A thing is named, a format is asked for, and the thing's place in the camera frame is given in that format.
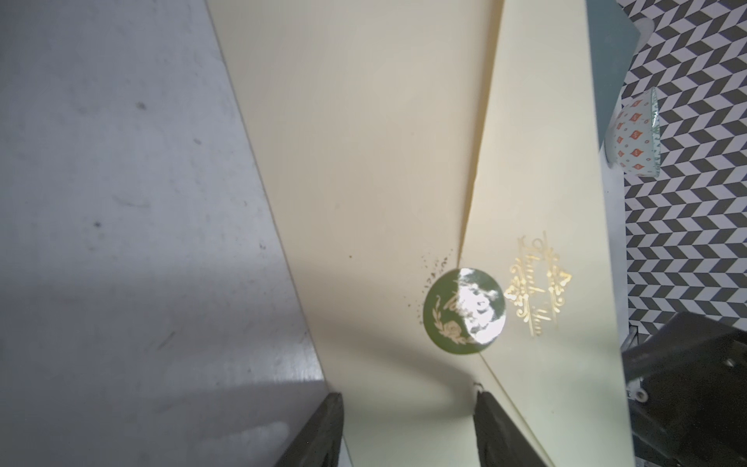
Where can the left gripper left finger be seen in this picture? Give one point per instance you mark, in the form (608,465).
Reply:
(319,442)

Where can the cream yellow envelope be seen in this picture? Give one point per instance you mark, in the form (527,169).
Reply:
(434,174)

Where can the light blue envelope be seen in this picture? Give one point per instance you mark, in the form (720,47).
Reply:
(612,39)

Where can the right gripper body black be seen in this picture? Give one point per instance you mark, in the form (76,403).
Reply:
(687,394)

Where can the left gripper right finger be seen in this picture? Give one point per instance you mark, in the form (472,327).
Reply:
(499,441)

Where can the patterned ceramic bowl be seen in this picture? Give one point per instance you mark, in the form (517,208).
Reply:
(633,141)

